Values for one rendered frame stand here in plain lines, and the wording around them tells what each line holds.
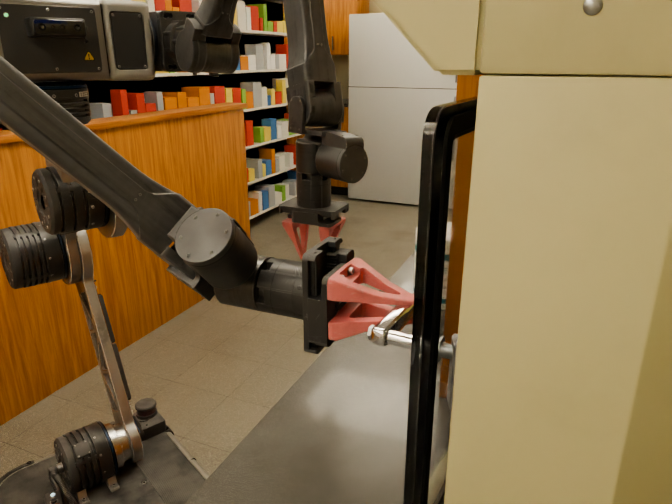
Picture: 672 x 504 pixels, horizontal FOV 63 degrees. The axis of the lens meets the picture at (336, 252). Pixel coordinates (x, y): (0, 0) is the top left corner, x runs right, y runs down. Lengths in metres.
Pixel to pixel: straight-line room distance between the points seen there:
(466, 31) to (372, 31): 5.22
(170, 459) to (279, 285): 1.41
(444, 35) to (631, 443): 0.28
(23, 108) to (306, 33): 0.44
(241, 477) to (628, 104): 0.58
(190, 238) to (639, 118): 0.36
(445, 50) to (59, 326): 2.53
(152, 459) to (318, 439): 1.19
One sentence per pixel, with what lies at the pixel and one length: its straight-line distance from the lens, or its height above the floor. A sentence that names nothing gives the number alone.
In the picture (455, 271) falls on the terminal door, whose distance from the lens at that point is 0.46.
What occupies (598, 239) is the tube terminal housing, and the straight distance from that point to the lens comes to 0.35.
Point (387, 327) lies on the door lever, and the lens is 0.46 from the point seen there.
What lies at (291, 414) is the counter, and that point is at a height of 0.94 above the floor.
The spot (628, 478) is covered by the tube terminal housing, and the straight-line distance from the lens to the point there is 0.44.
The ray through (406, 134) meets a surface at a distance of 5.49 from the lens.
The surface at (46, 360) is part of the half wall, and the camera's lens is 2.76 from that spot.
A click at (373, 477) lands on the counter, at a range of 0.72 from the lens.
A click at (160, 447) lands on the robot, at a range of 1.95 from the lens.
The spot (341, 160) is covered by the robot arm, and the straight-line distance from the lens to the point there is 0.81.
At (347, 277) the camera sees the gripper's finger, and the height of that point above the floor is 1.22.
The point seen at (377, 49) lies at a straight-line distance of 5.54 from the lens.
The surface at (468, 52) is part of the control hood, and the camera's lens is 0.34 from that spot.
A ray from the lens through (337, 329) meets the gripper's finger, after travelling 0.52.
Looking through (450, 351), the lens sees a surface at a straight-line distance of 0.45.
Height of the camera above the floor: 1.42
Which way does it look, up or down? 20 degrees down
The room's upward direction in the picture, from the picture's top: straight up
